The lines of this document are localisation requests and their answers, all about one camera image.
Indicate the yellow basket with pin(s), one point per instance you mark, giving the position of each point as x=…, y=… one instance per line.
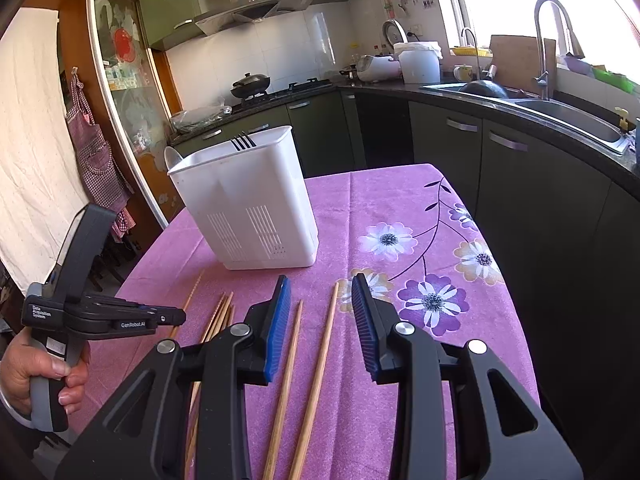
x=470, y=51

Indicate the small steel faucet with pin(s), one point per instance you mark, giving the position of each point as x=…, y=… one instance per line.
x=475, y=45

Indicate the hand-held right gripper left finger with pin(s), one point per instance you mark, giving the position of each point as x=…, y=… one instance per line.
x=280, y=325

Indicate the dark green base cabinets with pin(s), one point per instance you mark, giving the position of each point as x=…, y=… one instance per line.
x=525, y=210

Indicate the white plastic utensil holder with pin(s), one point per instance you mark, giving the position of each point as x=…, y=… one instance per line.
x=240, y=200

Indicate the wooden cutting board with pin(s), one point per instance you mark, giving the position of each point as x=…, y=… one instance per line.
x=515, y=60

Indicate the clear bag of vegetables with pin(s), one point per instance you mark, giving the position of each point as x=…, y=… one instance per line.
x=200, y=117

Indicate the black kitchen countertop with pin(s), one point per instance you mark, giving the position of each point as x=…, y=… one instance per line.
x=390, y=87

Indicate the yellow mug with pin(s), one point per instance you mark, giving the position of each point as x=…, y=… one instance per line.
x=462, y=72

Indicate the person's left hand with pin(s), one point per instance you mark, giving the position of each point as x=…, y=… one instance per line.
x=20, y=365

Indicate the green wall cabinets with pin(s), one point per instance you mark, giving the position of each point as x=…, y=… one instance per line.
x=165, y=10

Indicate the tall steel faucet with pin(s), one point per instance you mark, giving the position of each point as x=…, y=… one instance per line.
x=542, y=80

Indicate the yellow soap dispenser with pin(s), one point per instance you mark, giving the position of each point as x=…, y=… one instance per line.
x=622, y=120

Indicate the white rice cooker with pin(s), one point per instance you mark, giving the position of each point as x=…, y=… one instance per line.
x=377, y=67

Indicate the dark wooden chair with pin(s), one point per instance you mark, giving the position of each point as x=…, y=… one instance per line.
x=117, y=265

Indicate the green plastic containers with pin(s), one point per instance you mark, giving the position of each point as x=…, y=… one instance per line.
x=612, y=77

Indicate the frosted glass sliding door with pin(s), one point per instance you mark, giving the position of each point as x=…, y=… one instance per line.
x=130, y=110

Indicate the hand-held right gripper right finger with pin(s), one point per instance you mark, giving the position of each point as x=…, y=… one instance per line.
x=361, y=325

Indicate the black fork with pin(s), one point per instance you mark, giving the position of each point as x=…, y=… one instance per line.
x=242, y=141

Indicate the stainless steel sink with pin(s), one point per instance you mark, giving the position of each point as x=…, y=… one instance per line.
x=575, y=117

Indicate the dark pan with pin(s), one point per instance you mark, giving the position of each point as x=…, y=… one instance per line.
x=485, y=89

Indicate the wall socket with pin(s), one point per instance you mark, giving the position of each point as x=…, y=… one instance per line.
x=415, y=32

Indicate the black gas stove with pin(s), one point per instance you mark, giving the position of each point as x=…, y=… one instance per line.
x=300, y=87

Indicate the black wok with lid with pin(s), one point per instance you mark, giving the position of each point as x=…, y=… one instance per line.
x=250, y=85

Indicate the purple floral tablecloth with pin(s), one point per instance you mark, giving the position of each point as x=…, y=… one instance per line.
x=335, y=220

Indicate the checked apron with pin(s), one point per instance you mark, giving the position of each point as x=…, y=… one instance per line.
x=92, y=155

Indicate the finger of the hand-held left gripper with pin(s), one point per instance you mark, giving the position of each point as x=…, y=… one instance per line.
x=125, y=304
x=150, y=320

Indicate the white plastic bucket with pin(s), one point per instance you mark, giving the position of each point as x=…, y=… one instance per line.
x=419, y=65

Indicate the white hanging cloth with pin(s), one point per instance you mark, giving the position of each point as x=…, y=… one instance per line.
x=35, y=135

